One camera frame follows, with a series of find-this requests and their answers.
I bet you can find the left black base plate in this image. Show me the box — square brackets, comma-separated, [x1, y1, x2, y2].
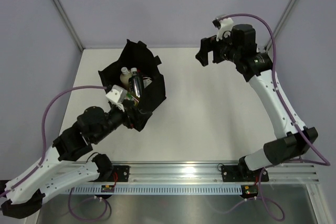
[108, 165, 130, 183]

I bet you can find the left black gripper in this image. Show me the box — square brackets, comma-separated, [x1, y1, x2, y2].
[92, 100, 152, 144]

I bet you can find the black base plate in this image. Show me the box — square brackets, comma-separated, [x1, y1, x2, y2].
[108, 165, 130, 183]
[217, 164, 269, 183]

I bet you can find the right aluminium frame post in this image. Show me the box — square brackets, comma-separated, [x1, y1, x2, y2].
[272, 0, 299, 39]

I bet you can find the slotted cable duct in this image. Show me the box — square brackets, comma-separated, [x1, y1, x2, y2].
[72, 184, 243, 195]

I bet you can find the cream pump lotion bottle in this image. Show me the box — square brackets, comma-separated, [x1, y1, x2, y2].
[120, 67, 132, 90]

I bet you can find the black canvas bag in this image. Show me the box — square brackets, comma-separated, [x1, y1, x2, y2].
[98, 40, 166, 131]

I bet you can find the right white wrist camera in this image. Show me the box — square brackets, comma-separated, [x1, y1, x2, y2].
[213, 15, 234, 41]

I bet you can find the aluminium mounting rail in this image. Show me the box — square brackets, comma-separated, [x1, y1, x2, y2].
[62, 162, 320, 185]

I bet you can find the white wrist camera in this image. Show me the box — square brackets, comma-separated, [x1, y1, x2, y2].
[106, 85, 128, 112]
[213, 15, 234, 41]

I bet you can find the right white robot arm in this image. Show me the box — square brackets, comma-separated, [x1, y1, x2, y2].
[195, 24, 318, 180]

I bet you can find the left aluminium frame post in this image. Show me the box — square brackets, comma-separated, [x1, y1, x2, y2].
[51, 0, 85, 52]

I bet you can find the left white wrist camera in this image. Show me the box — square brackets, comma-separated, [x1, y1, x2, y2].
[106, 85, 128, 112]

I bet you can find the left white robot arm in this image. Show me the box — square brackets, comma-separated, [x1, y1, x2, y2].
[1, 106, 133, 219]

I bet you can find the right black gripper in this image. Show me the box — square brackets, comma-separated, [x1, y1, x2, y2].
[196, 28, 241, 67]

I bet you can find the aluminium frame post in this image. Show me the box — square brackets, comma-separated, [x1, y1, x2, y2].
[51, 0, 85, 52]
[272, 0, 299, 39]

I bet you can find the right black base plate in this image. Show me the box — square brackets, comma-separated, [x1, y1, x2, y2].
[217, 164, 269, 183]

